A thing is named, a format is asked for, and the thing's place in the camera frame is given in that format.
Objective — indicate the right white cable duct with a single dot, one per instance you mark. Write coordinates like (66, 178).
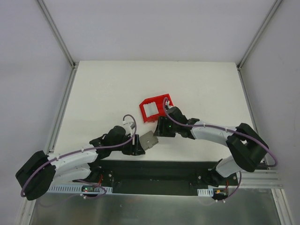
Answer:
(209, 192)

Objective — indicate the left white cable duct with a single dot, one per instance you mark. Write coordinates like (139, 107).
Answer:
(80, 189)

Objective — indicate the left aluminium frame post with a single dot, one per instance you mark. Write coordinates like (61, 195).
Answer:
(56, 33)

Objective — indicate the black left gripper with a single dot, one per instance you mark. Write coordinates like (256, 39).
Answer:
(137, 147)

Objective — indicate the white cable duct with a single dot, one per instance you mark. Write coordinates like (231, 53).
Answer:
(209, 192)
(80, 189)

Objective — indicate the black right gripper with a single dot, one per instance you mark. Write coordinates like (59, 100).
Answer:
(161, 127)

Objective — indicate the red plastic card tray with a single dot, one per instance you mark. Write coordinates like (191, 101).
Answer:
(151, 108)

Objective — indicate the right table side rail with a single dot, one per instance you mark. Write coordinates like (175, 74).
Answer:
(247, 101)

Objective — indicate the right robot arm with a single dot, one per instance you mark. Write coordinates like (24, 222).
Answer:
(245, 145)

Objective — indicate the aluminium frame post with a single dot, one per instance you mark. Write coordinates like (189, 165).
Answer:
(267, 19)
(56, 33)

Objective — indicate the grey leather card holder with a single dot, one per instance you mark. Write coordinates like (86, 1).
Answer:
(148, 140)

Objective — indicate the table side rail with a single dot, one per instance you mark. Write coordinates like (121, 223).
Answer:
(247, 101)
(49, 147)

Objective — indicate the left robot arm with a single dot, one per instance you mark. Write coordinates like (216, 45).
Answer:
(42, 171)

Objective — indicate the right aluminium frame post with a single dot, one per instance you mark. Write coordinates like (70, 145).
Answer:
(267, 19)

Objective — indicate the horizontal aluminium extrusion rail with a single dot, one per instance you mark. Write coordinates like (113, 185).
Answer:
(261, 179)

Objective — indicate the left table side rail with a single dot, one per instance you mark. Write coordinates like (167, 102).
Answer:
(49, 147)

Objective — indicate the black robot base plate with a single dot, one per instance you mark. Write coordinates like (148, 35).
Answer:
(151, 177)

